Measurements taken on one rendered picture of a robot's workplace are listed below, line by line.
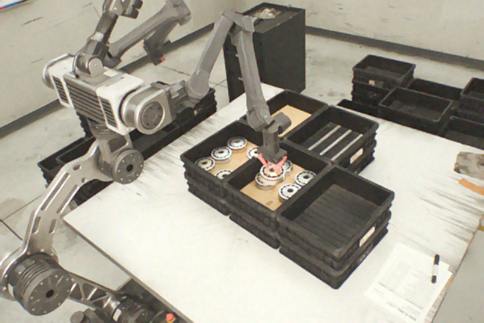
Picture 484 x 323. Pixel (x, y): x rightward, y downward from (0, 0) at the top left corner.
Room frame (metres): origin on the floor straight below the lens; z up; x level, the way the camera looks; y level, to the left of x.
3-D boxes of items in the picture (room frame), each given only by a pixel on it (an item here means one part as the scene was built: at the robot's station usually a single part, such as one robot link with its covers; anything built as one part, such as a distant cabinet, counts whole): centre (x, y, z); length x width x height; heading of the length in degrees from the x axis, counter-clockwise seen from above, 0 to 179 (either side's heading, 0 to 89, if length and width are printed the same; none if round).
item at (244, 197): (1.41, -0.14, 0.92); 0.40 x 0.30 x 0.02; 132
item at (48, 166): (2.50, 1.24, 0.26); 0.40 x 0.30 x 0.23; 137
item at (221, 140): (1.64, 0.06, 0.87); 0.40 x 0.30 x 0.11; 132
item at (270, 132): (1.29, -0.11, 1.23); 0.07 x 0.06 x 0.07; 138
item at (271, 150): (1.29, -0.11, 1.17); 0.10 x 0.07 x 0.07; 42
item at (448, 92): (2.66, -1.44, 0.31); 0.40 x 0.30 x 0.34; 47
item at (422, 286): (0.96, -0.57, 0.70); 0.33 x 0.23 x 0.01; 137
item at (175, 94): (1.24, 0.22, 1.45); 0.09 x 0.08 x 0.12; 47
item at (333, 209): (1.19, -0.34, 0.87); 0.40 x 0.30 x 0.11; 132
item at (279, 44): (3.47, -0.28, 0.45); 0.60 x 0.45 x 0.90; 137
